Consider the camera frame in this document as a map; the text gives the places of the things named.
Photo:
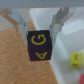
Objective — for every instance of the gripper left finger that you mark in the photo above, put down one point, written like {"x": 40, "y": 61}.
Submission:
{"x": 18, "y": 20}

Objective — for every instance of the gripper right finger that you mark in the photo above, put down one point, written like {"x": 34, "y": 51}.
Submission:
{"x": 58, "y": 20}

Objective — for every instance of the purple block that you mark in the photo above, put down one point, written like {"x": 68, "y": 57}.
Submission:
{"x": 39, "y": 45}

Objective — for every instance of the white plastic box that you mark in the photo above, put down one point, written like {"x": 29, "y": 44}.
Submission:
{"x": 68, "y": 36}

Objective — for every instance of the yellow block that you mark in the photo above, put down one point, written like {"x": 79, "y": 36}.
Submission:
{"x": 75, "y": 60}

